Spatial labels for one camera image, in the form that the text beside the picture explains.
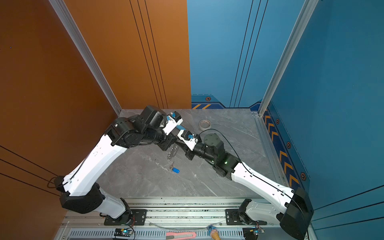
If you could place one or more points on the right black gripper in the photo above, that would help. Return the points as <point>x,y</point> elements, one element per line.
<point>190,154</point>

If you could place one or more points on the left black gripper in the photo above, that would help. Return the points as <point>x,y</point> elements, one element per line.
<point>170,140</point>

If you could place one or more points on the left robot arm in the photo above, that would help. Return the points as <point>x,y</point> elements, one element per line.
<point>80,191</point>

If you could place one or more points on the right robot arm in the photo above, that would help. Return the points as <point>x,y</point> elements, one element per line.
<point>292,208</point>

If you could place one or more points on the blue toy microphone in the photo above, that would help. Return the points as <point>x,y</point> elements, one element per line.
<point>180,127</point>

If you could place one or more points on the masking tape roll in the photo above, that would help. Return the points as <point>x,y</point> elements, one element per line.
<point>205,124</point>

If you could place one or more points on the toy ice cream cone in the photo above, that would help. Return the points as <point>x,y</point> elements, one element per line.
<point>213,232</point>

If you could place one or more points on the pink utility knife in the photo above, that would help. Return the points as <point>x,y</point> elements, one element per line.
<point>180,235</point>

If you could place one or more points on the right circuit board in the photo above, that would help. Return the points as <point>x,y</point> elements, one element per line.
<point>252,233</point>

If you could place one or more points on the circuit board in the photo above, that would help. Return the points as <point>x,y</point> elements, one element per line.
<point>252,233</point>
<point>124,234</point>

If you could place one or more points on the left circuit board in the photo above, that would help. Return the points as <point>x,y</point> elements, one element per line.
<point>124,234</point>

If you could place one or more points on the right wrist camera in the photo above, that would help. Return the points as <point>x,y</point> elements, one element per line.
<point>188,138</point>

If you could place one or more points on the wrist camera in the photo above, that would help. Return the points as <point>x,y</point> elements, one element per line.
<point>188,138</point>
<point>170,122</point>

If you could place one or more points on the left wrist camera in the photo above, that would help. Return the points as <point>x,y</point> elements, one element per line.
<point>170,122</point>

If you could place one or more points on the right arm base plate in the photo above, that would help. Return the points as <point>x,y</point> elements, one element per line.
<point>236,217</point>

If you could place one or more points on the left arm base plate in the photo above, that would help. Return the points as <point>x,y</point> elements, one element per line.
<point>134,218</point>

